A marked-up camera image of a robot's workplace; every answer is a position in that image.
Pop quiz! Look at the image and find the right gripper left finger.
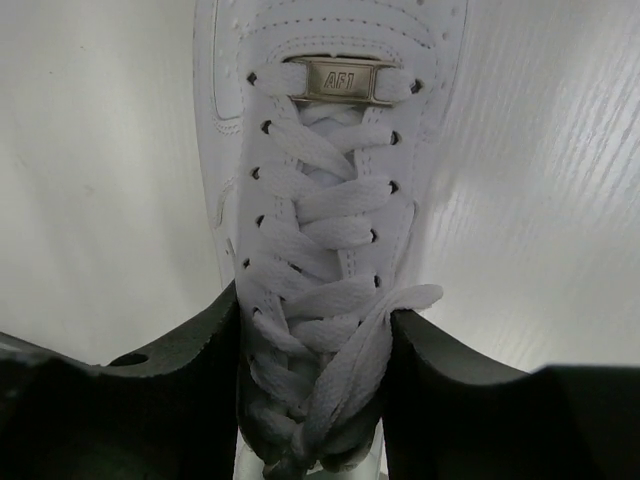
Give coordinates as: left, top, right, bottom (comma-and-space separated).
1, 287, 239, 479

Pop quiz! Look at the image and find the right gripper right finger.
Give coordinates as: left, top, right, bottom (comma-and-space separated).
383, 311, 639, 479

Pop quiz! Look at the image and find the white sneaker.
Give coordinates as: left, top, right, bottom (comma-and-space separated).
193, 1, 468, 479

